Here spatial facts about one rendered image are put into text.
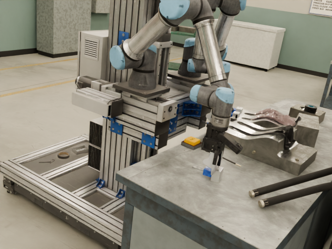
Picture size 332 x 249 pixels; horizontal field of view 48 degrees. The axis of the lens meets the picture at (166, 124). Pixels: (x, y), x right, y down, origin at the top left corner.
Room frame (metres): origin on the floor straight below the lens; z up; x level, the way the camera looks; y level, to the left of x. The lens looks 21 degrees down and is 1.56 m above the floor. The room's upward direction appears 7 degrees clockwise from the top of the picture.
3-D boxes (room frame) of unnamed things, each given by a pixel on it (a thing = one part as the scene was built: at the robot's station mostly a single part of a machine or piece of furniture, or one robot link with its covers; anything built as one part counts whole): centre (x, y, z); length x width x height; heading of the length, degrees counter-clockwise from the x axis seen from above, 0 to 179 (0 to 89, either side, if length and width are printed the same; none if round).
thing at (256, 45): (8.91, -1.62, 0.47); 1.52 x 0.77 x 0.94; 62
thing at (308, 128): (2.15, -0.65, 0.85); 0.50 x 0.26 x 0.11; 72
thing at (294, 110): (2.48, -0.96, 0.83); 0.20 x 0.15 x 0.07; 55
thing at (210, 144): (1.44, -0.21, 0.99); 0.09 x 0.08 x 0.12; 68
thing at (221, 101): (1.44, -0.22, 1.15); 0.09 x 0.08 x 0.11; 50
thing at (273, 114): (2.15, -0.65, 0.90); 0.26 x 0.18 x 0.08; 72
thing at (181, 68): (2.35, -0.11, 1.09); 0.15 x 0.15 x 0.10
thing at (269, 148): (1.81, -0.51, 0.87); 0.50 x 0.26 x 0.14; 55
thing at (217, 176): (1.45, -0.20, 0.83); 0.13 x 0.05 x 0.05; 68
